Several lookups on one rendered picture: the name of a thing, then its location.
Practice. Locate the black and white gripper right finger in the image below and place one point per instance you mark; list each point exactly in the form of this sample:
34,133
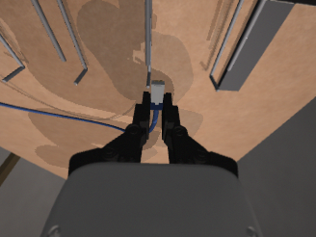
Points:
183,149

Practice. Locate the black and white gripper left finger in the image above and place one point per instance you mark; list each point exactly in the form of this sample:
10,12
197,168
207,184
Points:
123,148

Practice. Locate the white cable plug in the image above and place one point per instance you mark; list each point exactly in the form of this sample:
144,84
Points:
157,94

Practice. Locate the dark blue patch cord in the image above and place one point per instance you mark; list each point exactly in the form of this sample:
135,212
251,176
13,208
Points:
154,120

